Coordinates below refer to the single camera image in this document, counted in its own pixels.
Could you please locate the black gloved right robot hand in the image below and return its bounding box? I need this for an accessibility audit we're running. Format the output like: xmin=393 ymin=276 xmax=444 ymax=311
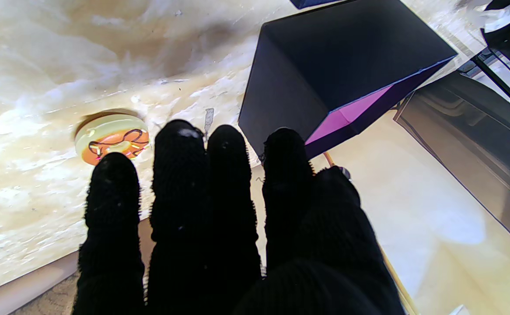
xmin=72 ymin=119 xmax=406 ymax=315

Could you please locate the mini donut orange icing drizzle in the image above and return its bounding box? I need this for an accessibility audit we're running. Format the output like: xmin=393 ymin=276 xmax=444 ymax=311
xmin=75 ymin=114 xmax=150 ymax=166

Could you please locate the black gift box pink inside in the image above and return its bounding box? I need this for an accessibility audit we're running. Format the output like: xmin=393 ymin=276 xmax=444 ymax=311
xmin=238 ymin=0 xmax=458 ymax=161

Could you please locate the black gift box lid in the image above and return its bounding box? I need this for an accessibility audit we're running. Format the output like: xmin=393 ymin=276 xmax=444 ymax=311
xmin=290 ymin=0 xmax=339 ymax=10

